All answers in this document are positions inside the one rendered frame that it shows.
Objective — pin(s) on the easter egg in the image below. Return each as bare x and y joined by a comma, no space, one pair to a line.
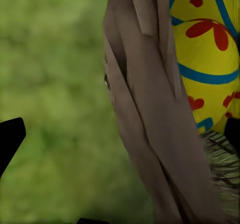
209,63
226,12
233,111

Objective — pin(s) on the wicker basket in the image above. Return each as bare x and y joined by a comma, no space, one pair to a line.
155,120

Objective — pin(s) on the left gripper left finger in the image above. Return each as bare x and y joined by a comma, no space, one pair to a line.
12,133

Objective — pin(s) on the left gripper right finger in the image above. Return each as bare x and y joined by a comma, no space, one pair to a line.
232,133

